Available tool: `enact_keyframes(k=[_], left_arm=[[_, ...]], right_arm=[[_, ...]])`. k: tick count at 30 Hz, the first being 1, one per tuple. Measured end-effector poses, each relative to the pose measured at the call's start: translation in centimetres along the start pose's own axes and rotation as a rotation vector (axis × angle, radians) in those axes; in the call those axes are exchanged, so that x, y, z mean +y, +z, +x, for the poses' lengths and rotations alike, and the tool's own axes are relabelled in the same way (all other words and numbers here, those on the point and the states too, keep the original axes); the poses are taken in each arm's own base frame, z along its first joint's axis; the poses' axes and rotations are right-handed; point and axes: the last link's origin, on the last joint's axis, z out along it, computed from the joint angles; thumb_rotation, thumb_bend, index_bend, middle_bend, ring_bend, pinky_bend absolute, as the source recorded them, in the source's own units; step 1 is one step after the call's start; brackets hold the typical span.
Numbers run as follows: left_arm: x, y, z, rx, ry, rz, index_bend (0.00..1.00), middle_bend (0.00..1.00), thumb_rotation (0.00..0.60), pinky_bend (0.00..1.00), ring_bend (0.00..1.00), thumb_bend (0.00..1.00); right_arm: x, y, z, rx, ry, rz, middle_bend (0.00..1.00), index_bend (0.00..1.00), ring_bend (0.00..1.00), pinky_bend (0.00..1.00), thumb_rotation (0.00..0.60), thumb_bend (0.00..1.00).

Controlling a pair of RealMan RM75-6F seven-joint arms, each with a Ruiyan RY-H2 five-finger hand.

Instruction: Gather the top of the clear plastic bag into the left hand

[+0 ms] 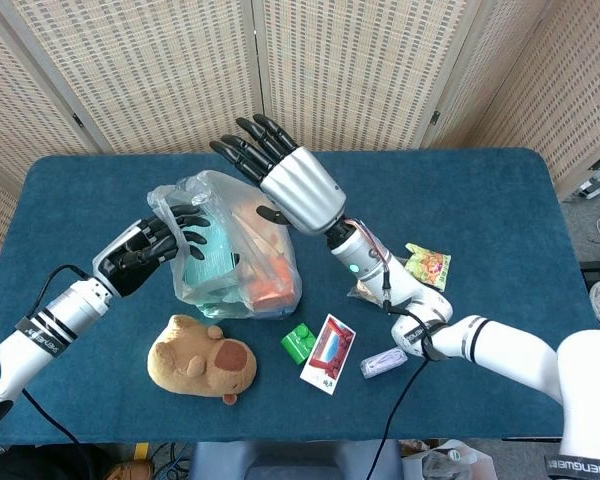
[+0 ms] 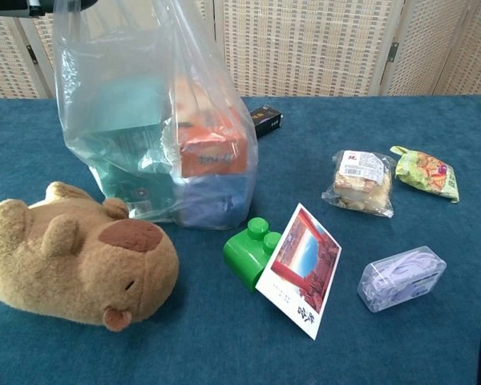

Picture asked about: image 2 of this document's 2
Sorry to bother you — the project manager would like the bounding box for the red white postcard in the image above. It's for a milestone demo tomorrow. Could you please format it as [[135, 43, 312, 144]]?
[[254, 202, 343, 342]]

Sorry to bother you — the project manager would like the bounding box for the green plastic building block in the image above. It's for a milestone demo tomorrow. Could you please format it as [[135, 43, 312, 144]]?
[[222, 217, 283, 294]]

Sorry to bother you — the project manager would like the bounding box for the green snack packet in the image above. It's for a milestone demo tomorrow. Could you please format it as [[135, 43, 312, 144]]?
[[389, 144, 461, 205]]

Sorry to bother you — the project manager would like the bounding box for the clear plastic bag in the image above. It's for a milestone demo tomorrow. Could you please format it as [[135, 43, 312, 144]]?
[[51, 0, 260, 232]]

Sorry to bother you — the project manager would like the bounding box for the brown capybara plush toy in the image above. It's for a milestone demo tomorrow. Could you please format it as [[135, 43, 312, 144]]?
[[0, 180, 180, 334]]

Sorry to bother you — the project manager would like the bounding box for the teal cardboard box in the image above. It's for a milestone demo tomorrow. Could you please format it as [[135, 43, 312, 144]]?
[[69, 75, 178, 222]]

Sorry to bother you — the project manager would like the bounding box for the clear-wrapped pastry snack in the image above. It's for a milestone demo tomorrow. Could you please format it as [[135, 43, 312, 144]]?
[[321, 149, 398, 219]]

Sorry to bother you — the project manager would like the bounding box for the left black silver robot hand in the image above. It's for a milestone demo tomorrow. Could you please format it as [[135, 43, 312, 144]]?
[[0, 0, 98, 18]]

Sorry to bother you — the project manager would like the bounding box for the blue felt tablecloth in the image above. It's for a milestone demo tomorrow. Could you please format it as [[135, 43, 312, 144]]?
[[0, 93, 481, 385]]

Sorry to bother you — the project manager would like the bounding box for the black gold-print box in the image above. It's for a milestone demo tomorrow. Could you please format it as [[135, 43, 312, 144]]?
[[247, 104, 284, 140]]

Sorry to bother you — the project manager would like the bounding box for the light blue soft pack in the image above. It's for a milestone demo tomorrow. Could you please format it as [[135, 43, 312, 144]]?
[[173, 171, 254, 230]]

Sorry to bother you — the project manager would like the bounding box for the orange cardboard box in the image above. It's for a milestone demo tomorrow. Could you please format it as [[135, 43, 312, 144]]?
[[171, 73, 249, 178]]

